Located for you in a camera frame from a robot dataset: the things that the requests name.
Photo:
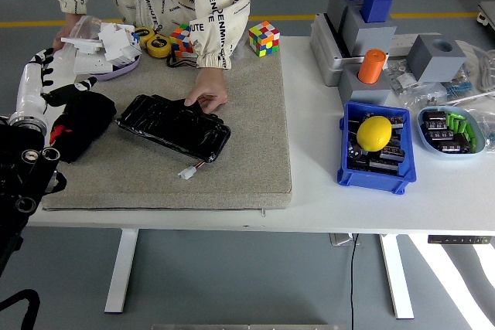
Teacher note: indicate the person's right hand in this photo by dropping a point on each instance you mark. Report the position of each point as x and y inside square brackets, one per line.
[63, 32]

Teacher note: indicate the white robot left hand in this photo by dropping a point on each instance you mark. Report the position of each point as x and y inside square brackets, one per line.
[31, 90]

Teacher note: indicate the person's left hand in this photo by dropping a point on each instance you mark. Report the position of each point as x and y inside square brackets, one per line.
[210, 90]

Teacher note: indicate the black rag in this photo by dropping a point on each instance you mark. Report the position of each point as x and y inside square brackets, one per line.
[85, 121]

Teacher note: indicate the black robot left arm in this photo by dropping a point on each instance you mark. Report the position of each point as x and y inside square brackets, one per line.
[27, 187]

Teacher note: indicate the person's left forearm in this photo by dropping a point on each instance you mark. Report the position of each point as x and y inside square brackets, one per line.
[218, 36]

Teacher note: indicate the black table control panel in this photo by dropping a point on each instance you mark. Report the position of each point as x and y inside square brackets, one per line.
[456, 240]

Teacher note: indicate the clear plastic bag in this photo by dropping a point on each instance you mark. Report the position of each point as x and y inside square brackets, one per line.
[87, 26]
[485, 121]

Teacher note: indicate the white socket plate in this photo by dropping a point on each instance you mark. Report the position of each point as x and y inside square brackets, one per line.
[91, 65]

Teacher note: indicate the multicolour puzzle cube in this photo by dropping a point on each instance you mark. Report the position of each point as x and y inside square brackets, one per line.
[181, 38]
[264, 38]

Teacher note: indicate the grey-brown mat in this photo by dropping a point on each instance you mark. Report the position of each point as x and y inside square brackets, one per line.
[232, 152]

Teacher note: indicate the lavender tray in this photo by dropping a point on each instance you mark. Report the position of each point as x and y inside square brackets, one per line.
[116, 73]

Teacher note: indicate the yellow tape measure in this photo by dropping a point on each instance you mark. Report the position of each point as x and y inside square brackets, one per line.
[158, 46]
[143, 32]

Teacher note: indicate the white connector plug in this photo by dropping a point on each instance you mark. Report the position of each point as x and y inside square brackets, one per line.
[186, 174]

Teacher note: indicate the large grey box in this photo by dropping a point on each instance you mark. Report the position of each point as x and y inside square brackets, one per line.
[325, 59]

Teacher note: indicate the orange cylinder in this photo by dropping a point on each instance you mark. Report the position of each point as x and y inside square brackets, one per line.
[371, 67]

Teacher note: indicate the yellow lemon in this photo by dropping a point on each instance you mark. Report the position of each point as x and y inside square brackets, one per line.
[373, 133]

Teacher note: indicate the blue plastic bin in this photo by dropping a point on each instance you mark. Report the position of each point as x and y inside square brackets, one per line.
[371, 183]

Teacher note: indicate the blue peg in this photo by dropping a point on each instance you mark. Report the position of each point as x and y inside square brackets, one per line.
[376, 5]

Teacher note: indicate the clear bag of screws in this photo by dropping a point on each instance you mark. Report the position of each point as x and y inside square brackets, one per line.
[402, 77]

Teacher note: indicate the silver box under table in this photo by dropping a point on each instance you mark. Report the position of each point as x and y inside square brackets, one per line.
[340, 240]

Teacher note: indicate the white table leg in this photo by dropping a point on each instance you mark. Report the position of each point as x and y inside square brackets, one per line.
[120, 276]
[396, 279]

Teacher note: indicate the clear bag of metal parts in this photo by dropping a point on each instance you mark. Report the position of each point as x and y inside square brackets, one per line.
[425, 98]

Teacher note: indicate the grey block with round hole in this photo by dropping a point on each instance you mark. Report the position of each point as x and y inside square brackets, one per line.
[433, 65]

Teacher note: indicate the bag of blue resistors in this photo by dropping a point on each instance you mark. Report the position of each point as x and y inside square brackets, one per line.
[458, 86]

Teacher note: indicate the light blue tray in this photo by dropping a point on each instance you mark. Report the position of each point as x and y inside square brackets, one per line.
[452, 155]

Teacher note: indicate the thin white stick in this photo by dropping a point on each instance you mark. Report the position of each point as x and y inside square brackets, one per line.
[475, 97]

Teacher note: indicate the white cart with red part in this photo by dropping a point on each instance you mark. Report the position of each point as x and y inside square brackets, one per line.
[488, 15]

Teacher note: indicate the white switch plate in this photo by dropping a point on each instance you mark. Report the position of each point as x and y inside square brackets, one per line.
[83, 46]

